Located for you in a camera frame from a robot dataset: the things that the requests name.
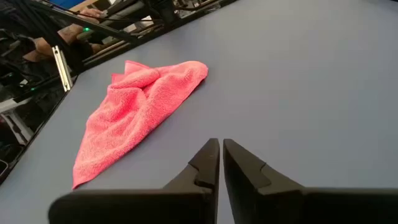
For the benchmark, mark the pink terry towel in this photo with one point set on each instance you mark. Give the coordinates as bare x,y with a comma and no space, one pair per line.
133,105

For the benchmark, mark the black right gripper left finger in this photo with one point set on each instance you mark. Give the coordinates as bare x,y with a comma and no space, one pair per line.
140,208

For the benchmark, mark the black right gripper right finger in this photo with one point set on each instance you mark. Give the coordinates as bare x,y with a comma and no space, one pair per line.
280,205

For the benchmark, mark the silver aluminium post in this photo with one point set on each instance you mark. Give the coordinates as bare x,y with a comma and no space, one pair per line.
62,68

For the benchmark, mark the person's forearm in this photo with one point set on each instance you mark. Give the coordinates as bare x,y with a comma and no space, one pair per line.
71,32

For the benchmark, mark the person's hand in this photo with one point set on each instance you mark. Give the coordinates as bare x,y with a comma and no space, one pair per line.
91,14

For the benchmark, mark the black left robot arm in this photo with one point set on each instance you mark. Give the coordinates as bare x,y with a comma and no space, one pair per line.
164,12

